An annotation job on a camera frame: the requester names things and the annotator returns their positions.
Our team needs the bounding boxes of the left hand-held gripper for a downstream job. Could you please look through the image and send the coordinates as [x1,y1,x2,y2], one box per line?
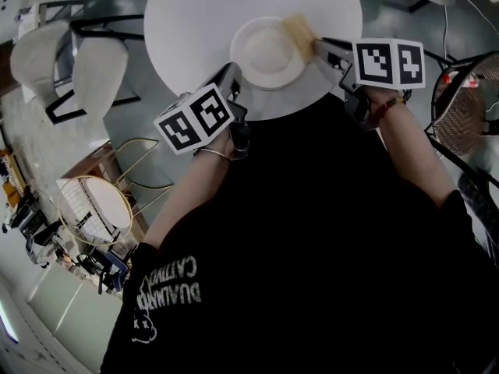
[153,62,250,161]

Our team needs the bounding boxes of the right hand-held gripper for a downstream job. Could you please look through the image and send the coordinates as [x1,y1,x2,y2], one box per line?
[313,37,426,132]

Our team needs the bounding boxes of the white plate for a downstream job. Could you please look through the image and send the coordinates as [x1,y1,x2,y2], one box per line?
[228,16,309,91]

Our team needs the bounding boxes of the yellow sponge cloth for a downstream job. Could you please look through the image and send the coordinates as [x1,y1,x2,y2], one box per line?
[281,12,319,60]

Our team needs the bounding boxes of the person's left forearm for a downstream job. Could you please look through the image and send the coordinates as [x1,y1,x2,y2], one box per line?
[143,138,235,249]

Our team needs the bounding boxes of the person's right forearm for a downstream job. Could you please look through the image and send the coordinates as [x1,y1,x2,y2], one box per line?
[366,86,457,210]

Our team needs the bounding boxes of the round white table gold legs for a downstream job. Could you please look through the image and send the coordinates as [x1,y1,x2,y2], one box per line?
[143,0,363,122]

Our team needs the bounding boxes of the silver bangle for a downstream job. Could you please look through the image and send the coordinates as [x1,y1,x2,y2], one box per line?
[193,147,231,162]

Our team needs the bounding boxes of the plastic bottle red label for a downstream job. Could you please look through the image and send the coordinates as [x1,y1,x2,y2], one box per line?
[442,71,480,89]

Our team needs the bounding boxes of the brown wicker chair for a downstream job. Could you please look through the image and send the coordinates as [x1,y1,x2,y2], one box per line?
[423,51,499,194]

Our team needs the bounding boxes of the wooden cabinet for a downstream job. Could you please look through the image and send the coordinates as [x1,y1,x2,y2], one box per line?
[60,142,118,182]

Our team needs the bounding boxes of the person's black printed shirt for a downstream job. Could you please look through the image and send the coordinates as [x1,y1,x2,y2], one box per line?
[99,91,499,374]

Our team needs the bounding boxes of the beaded bracelet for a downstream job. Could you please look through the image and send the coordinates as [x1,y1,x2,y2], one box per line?
[370,95,409,122]

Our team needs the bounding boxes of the white cable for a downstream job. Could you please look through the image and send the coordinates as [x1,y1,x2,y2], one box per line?
[442,0,499,60]

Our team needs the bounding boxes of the gold wire stool white seat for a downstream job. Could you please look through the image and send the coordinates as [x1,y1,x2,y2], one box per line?
[57,138,175,247]

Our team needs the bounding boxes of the white desk black frame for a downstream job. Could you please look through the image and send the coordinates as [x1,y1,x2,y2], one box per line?
[0,0,44,42]

